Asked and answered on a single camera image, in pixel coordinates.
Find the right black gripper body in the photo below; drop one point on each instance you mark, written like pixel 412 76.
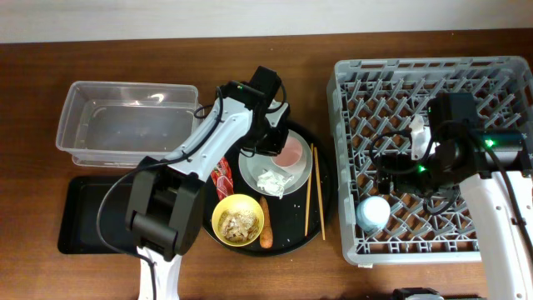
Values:
pixel 421 177

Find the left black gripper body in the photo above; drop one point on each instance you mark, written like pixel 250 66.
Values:
pixel 267 139

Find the grey round plate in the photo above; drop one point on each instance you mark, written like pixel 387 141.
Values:
pixel 252 167

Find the pink plastic cup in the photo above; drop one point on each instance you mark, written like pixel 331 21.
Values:
pixel 290 158

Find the white tissue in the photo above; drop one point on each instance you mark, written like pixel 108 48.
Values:
pixel 273 183

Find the light blue plastic cup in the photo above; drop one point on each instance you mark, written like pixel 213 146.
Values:
pixel 373 213

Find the wooden chopstick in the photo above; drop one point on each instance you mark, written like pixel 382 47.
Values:
pixel 319 193
pixel 308 194

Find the red snack wrapper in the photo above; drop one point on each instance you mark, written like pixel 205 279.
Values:
pixel 222 178

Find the yellow bowl with food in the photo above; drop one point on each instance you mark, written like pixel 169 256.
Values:
pixel 238 220

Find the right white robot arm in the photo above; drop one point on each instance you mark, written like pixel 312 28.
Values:
pixel 490 169

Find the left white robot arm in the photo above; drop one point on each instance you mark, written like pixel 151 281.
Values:
pixel 165 209

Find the grey dishwasher rack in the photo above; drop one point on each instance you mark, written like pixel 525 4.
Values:
pixel 367 99

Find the round black serving tray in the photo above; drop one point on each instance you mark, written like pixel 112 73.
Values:
pixel 287 215

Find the orange carrot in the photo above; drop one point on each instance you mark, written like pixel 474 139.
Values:
pixel 266 236

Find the clear plastic bin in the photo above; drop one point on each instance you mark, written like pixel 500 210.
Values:
pixel 117 124

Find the black rectangular tray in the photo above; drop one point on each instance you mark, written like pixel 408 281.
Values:
pixel 78 232

